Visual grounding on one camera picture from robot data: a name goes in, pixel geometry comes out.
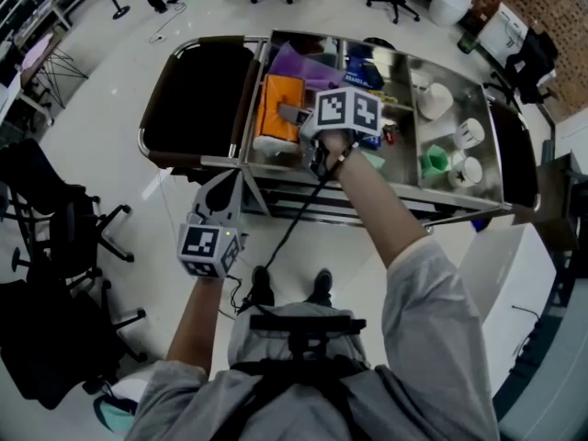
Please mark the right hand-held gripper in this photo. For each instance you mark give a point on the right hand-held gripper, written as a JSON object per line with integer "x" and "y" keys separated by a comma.
{"x": 344, "y": 108}

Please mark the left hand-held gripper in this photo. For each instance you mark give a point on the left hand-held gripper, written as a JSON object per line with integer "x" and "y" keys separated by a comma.
{"x": 206, "y": 246}

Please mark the orange box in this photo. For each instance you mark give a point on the orange box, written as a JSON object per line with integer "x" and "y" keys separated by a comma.
{"x": 275, "y": 108}

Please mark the stainless steel service cart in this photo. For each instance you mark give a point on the stainless steel service cart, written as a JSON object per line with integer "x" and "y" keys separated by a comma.
{"x": 321, "y": 177}

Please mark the dark blue packet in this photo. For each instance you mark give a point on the dark blue packet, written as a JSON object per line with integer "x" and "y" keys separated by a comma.
{"x": 358, "y": 74}

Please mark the yellow patterned packet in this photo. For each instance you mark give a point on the yellow patterned packet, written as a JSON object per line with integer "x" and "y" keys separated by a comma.
{"x": 383, "y": 98}

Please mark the pale green packet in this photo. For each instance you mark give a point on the pale green packet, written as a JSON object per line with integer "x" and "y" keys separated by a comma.
{"x": 374, "y": 160}

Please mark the dark red container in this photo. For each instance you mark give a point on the dark red container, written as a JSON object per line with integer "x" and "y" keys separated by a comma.
{"x": 390, "y": 133}

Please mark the plain white cup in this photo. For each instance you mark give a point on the plain white cup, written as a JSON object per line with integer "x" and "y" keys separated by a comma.
{"x": 434, "y": 99}

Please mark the green cup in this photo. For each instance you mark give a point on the green cup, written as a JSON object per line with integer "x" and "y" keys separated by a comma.
{"x": 434, "y": 162}

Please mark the white cup with striped print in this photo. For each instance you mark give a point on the white cup with striped print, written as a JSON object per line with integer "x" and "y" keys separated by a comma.
{"x": 469, "y": 133}

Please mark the white cup with star print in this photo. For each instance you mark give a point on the white cup with star print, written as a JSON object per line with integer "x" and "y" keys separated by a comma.
{"x": 467, "y": 170}

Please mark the person's right forearm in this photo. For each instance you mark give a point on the person's right forearm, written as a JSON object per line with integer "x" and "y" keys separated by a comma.
{"x": 376, "y": 205}

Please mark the person's left forearm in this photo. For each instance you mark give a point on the person's left forearm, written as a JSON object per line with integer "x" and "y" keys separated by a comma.
{"x": 195, "y": 324}

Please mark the person's left black shoe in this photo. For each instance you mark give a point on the person's left black shoe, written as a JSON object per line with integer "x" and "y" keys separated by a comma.
{"x": 263, "y": 285}

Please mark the person's black shoe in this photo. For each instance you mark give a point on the person's black shoe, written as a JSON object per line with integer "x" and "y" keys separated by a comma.
{"x": 263, "y": 285}
{"x": 323, "y": 285}

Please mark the person's right black shoe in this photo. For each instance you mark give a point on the person's right black shoe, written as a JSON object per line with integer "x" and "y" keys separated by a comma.
{"x": 323, "y": 285}

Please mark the black waist-mounted device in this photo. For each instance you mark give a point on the black waist-mounted device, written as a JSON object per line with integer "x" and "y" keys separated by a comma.
{"x": 308, "y": 324}

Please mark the person's grey trousers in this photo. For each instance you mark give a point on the person's grey trousers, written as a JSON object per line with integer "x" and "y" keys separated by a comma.
{"x": 275, "y": 342}

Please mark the dark green bin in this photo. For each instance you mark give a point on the dark green bin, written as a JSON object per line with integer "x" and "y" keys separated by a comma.
{"x": 467, "y": 41}

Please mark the black chest harness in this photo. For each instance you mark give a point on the black chest harness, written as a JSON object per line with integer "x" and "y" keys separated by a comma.
{"x": 298, "y": 384}

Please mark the blue object on floor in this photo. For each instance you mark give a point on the blue object on floor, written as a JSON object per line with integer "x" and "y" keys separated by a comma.
{"x": 481, "y": 225}

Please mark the white cardboard box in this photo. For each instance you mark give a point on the white cardboard box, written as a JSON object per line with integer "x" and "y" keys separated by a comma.
{"x": 503, "y": 30}

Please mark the pink cloth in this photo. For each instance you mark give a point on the pink cloth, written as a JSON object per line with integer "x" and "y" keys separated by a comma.
{"x": 37, "y": 51}

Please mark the black chair with jacket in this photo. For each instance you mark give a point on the black chair with jacket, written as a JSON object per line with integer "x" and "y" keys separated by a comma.
{"x": 530, "y": 67}

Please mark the teal and black bag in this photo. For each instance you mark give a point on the teal and black bag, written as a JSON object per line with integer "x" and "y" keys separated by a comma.
{"x": 112, "y": 414}

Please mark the person's grey sweatshirt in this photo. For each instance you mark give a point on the person's grey sweatshirt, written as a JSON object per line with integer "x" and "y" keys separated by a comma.
{"x": 427, "y": 338}

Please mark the white shelving unit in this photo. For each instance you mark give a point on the white shelving unit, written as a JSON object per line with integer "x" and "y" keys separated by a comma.
{"x": 27, "y": 3}

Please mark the white glossy counter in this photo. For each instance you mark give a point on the white glossy counter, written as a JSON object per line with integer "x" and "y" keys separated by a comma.
{"x": 510, "y": 292}

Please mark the dark side table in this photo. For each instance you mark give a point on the dark side table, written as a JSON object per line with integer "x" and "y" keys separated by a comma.
{"x": 562, "y": 195}

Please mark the black gooseneck microphone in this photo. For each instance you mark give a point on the black gooseneck microphone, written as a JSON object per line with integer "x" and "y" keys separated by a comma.
{"x": 530, "y": 333}

